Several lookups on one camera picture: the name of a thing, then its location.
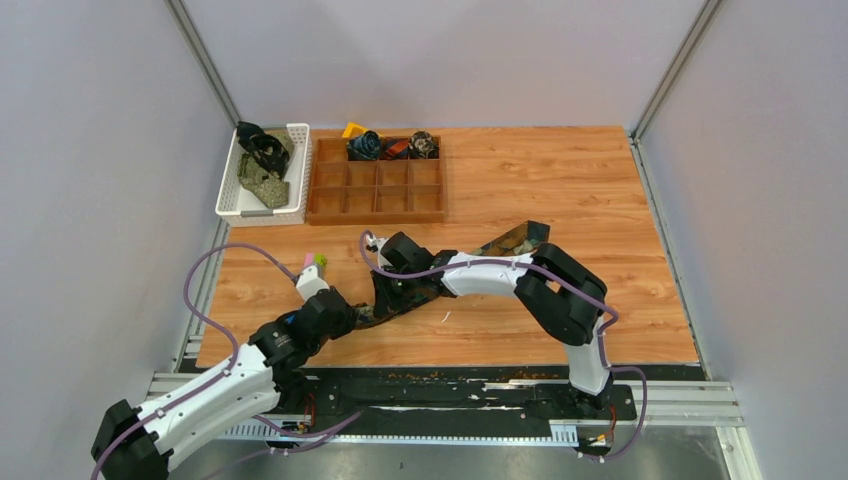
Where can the yellow object behind tray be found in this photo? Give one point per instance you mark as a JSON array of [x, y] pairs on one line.
[[353, 129]]

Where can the wooden compartment tray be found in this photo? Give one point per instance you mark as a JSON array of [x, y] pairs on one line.
[[384, 191]]

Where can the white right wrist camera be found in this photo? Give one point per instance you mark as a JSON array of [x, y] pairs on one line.
[[374, 245]]

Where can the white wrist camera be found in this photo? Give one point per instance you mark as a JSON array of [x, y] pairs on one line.
[[311, 281], [374, 245]]

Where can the rolled orange striped tie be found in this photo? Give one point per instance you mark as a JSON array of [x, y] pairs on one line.
[[395, 148]]

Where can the aluminium frame rail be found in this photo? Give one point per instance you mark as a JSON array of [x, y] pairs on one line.
[[193, 39]]

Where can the white plastic basket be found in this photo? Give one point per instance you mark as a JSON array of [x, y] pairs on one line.
[[240, 208]]

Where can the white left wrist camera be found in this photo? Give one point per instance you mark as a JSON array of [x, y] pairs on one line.
[[311, 281]]

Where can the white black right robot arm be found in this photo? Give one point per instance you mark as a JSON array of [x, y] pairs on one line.
[[563, 296]]

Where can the dark patterned necktie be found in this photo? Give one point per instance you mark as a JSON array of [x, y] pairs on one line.
[[522, 239]]

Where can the rolled dark blue tie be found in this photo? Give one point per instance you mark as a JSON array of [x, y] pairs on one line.
[[364, 147]]

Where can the black patterned tie in basket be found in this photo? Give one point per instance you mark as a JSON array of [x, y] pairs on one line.
[[268, 151]]

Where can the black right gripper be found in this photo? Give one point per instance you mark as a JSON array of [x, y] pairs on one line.
[[387, 303]]

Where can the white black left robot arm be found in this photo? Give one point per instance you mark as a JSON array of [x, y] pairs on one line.
[[149, 441]]

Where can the olive green tie in basket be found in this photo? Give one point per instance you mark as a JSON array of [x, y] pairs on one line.
[[267, 187]]

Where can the rolled brown floral tie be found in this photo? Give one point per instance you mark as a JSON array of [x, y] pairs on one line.
[[422, 145]]

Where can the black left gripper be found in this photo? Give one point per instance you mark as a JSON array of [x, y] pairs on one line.
[[346, 324]]

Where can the colourful toy blocks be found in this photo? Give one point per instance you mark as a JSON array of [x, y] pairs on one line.
[[317, 260]]

